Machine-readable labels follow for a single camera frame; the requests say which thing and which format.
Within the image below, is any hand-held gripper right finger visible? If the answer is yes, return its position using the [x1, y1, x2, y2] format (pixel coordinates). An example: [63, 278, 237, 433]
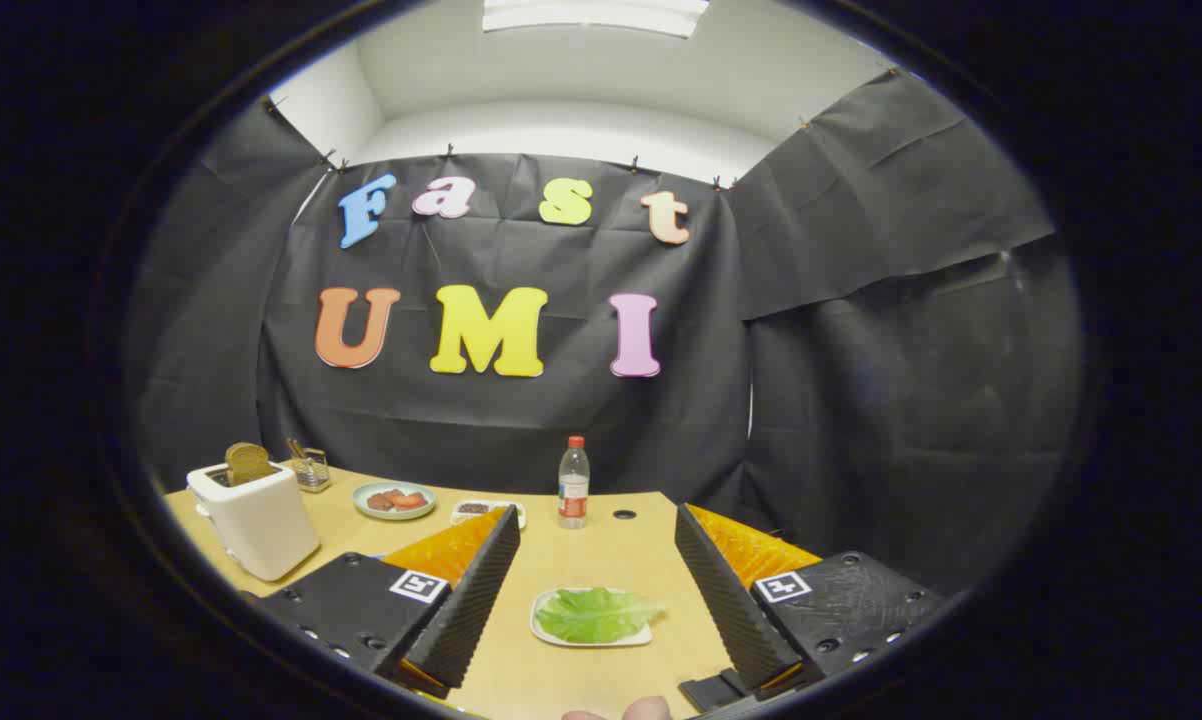
[674, 503, 949, 701]

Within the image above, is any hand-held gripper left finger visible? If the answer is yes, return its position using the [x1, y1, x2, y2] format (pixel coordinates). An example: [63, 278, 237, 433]
[258, 505, 522, 701]

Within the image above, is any green lettuce leaf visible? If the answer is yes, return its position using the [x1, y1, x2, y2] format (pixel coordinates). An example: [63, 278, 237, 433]
[536, 588, 666, 645]

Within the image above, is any brown bread slice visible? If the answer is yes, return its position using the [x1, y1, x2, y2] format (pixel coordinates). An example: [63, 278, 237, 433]
[225, 442, 278, 488]

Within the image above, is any white square plate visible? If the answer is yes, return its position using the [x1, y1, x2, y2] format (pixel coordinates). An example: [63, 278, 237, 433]
[530, 587, 654, 648]

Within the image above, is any white divided grain tray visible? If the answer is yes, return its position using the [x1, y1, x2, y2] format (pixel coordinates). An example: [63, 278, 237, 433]
[450, 499, 527, 531]

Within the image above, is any pale green round plate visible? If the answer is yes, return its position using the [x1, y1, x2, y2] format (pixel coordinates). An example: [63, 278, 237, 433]
[353, 481, 437, 521]

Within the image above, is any clear bottle red cap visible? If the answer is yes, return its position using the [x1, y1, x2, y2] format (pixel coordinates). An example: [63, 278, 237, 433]
[558, 436, 591, 529]

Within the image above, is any white toaster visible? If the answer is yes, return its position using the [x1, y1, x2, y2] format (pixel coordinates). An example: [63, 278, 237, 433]
[187, 461, 320, 583]

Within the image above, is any ceiling light panel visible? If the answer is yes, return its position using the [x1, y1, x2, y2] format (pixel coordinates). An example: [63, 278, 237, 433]
[483, 0, 710, 39]

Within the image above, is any wire utensil basket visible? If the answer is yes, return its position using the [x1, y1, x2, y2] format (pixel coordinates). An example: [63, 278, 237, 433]
[286, 438, 332, 493]

